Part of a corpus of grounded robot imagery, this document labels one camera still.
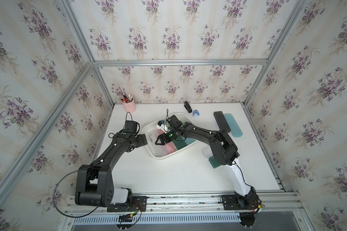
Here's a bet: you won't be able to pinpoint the dark green pencil case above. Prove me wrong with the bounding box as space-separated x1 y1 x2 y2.
208 157 222 169
173 139 187 150

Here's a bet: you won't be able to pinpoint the white plastic storage box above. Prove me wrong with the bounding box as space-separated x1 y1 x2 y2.
142 117 199 160

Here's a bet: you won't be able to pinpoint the light teal pencil case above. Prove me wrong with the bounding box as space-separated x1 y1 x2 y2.
184 138 196 146
224 113 243 138

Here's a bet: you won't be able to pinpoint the pink pencil case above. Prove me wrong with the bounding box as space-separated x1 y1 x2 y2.
156 129 177 155

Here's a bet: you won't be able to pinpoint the black pencil case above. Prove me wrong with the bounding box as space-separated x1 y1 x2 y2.
214 111 231 133

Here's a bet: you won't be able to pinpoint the dark green pencil case front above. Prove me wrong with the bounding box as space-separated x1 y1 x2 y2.
208 157 222 169

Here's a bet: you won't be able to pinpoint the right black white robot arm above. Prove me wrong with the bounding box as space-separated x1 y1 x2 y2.
155 115 262 211

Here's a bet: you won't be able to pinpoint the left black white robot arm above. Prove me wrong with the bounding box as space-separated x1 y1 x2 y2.
75 132 147 208

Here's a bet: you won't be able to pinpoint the clear pencil case front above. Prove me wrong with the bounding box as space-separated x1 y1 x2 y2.
201 146 213 159

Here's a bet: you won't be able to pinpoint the black stapler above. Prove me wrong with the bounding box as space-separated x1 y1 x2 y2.
184 101 192 113

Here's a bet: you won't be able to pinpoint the blue white small clip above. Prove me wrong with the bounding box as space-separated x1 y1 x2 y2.
192 109 200 116

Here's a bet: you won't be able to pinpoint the pink pen holder cup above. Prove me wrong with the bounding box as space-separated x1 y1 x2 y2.
122 100 136 113

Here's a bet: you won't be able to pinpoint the pens in cup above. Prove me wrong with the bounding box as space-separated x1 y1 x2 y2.
120 94 133 104

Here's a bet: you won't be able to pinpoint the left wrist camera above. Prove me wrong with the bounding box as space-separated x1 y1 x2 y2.
123 120 140 134

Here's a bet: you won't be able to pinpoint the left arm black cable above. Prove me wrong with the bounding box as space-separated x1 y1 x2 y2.
52 168 99 218

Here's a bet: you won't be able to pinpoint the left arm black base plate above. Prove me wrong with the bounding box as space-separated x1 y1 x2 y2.
107 196 147 212

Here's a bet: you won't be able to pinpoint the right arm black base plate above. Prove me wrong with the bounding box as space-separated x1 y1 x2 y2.
220 193 262 211

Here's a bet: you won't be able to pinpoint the aluminium front rail frame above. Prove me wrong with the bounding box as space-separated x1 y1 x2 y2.
57 191 314 231

